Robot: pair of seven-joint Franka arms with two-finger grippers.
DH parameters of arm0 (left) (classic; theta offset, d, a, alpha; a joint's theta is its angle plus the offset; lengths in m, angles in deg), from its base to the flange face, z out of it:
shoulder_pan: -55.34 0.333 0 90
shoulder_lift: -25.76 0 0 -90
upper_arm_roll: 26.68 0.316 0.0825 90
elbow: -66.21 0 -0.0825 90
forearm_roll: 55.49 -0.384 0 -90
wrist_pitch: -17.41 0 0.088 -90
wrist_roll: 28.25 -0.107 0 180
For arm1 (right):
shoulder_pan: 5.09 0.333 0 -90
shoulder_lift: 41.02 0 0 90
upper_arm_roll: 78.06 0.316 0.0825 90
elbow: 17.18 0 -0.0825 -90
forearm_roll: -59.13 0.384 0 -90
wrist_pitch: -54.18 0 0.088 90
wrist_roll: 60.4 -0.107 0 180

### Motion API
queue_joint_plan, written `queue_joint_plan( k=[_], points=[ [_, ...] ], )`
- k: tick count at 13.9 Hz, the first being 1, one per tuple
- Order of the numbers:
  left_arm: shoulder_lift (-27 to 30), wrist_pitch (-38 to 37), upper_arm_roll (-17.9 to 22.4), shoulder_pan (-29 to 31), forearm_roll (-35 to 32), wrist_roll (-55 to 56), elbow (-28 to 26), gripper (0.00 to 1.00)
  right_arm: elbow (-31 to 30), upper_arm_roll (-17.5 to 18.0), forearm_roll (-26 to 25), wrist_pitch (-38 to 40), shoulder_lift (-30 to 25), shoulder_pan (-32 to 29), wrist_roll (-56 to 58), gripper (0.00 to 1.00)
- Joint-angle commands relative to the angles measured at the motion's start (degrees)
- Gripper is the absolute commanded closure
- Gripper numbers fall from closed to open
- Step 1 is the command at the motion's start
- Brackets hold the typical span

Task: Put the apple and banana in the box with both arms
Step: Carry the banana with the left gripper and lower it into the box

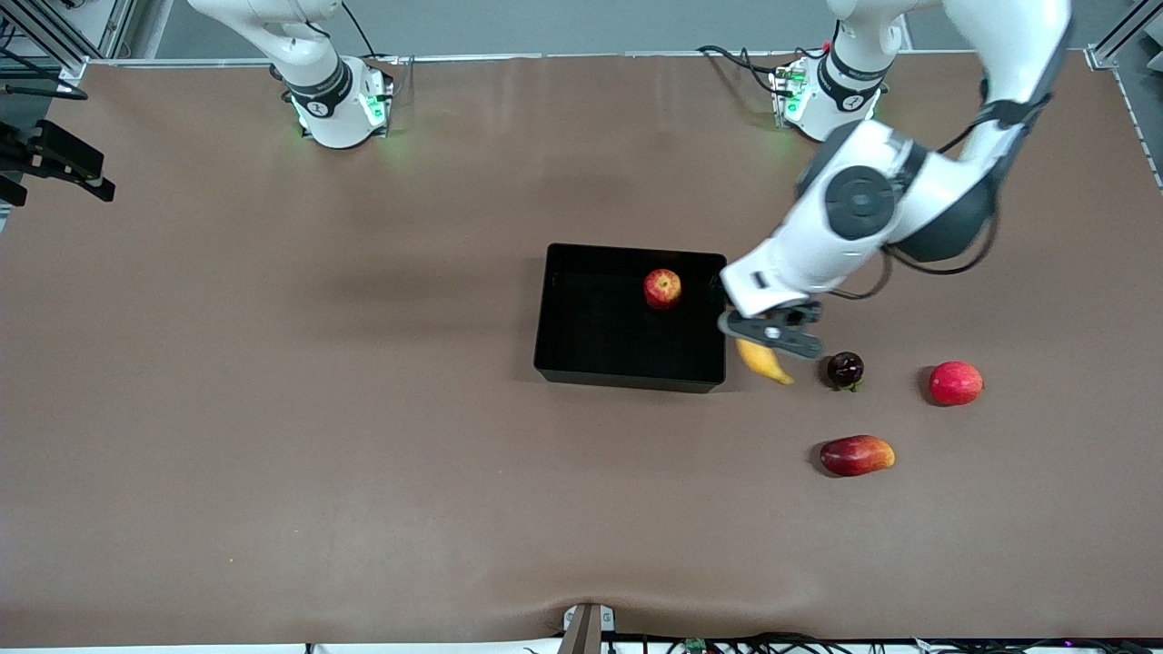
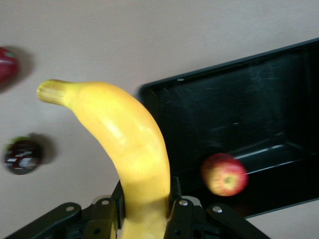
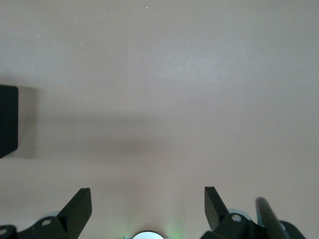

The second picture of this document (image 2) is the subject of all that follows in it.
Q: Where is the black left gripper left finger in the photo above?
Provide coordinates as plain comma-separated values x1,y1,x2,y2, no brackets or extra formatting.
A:
4,179,126,239

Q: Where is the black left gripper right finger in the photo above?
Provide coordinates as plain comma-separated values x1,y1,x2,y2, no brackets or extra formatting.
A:
164,176,270,239

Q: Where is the red yellow striped apple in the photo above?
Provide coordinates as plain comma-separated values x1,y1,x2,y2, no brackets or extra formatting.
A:
201,152,249,197

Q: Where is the yellow banana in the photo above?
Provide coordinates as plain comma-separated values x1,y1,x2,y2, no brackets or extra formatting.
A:
36,79,173,239

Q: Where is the black plastic box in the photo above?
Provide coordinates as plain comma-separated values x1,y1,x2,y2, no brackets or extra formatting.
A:
139,37,319,220

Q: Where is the dark purple mangosteen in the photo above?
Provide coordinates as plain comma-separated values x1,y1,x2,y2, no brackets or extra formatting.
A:
3,135,43,175

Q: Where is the red yellow mango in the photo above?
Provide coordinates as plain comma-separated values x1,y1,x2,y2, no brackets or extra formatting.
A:
0,46,20,87

